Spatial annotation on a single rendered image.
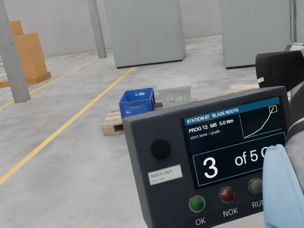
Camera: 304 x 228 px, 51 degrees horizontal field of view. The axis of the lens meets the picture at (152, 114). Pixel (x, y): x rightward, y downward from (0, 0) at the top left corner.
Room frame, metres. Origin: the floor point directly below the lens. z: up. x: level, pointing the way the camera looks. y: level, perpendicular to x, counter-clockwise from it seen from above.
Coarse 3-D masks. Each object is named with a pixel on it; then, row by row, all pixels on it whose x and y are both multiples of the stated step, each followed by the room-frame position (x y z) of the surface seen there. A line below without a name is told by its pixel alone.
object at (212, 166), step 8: (208, 152) 0.43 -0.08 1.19; (216, 152) 0.44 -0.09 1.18; (200, 160) 0.43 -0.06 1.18; (208, 160) 0.43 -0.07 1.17; (216, 160) 0.43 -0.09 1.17; (224, 160) 0.43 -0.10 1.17; (200, 168) 0.42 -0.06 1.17; (208, 168) 0.43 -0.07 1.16; (216, 168) 0.43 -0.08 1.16; (224, 168) 0.43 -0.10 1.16; (200, 176) 0.42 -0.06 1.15; (208, 176) 0.42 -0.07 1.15; (216, 176) 0.42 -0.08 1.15; (224, 176) 0.43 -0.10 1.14; (200, 184) 0.42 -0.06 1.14; (208, 184) 0.42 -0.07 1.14
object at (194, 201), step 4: (192, 196) 0.41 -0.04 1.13; (196, 196) 0.41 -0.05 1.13; (200, 196) 0.41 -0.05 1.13; (192, 200) 0.41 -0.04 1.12; (196, 200) 0.40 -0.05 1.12; (200, 200) 0.40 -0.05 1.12; (204, 200) 0.41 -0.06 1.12; (188, 204) 0.41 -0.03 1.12; (192, 204) 0.40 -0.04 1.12; (196, 204) 0.40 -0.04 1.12; (200, 204) 0.40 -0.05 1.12; (204, 204) 0.41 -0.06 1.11; (192, 208) 0.40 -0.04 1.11; (196, 208) 0.40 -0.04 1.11; (200, 208) 0.40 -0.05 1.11; (196, 212) 0.40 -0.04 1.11
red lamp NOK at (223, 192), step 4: (224, 188) 0.42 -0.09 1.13; (228, 188) 0.42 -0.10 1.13; (232, 188) 0.42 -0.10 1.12; (220, 192) 0.42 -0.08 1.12; (224, 192) 0.41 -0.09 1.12; (228, 192) 0.41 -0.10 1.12; (232, 192) 0.42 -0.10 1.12; (220, 196) 0.42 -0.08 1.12; (224, 196) 0.41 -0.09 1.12; (228, 196) 0.41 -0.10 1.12; (232, 196) 0.41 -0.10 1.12; (220, 200) 0.42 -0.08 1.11; (224, 200) 0.41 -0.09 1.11; (228, 200) 0.41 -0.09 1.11; (232, 200) 0.42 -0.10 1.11
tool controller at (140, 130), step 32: (224, 96) 0.52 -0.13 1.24; (256, 96) 0.47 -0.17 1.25; (128, 128) 0.46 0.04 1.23; (160, 128) 0.43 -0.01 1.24; (192, 128) 0.44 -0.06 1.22; (224, 128) 0.45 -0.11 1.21; (256, 128) 0.46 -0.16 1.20; (288, 128) 0.47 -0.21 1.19; (160, 160) 0.42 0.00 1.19; (192, 160) 0.43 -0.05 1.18; (256, 160) 0.44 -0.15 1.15; (160, 192) 0.41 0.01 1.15; (192, 192) 0.41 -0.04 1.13; (160, 224) 0.39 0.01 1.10; (192, 224) 0.40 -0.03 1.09
